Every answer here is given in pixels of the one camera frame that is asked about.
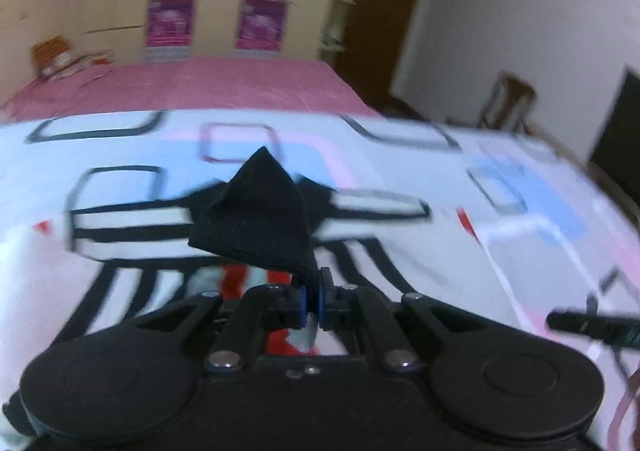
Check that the black cloth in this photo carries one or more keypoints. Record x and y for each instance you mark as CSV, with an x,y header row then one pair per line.
x,y
260,216

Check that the brown wooden door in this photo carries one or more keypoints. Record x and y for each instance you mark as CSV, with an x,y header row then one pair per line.
x,y
380,21

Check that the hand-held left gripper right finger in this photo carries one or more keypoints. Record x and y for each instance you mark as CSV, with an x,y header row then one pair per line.
x,y
323,305

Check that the pink wall poster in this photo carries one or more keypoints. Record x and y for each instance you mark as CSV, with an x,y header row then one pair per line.
x,y
261,26
170,23

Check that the dark screen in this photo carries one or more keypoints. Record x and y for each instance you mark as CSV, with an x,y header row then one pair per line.
x,y
617,141

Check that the pink blanket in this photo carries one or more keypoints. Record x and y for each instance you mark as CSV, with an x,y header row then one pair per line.
x,y
200,86

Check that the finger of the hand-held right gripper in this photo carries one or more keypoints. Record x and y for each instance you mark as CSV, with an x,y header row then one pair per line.
x,y
585,323

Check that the items on bed corner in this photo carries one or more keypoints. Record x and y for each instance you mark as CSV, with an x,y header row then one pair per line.
x,y
55,56

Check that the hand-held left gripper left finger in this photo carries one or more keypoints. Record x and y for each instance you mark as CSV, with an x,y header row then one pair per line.
x,y
302,307

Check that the wooden chair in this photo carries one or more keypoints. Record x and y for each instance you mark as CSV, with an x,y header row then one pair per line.
x,y
520,96

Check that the black red white striped sweater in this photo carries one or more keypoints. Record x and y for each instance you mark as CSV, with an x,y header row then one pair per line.
x,y
125,236

